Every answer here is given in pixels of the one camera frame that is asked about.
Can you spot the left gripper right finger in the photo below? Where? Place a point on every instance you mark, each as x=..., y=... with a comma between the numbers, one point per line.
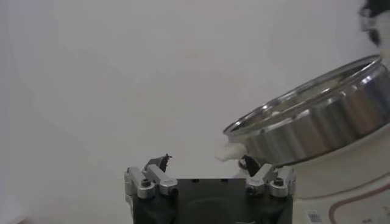
x=265, y=178

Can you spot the steel steamer pot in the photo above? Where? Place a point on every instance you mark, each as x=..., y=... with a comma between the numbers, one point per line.
x=335, y=182

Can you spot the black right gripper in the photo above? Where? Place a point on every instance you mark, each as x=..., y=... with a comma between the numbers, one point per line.
x=377, y=4

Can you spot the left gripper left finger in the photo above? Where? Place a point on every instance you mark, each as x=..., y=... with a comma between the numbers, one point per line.
x=158, y=179

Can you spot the stainless steel inner pot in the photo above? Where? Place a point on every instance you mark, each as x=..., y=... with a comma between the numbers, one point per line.
x=320, y=131

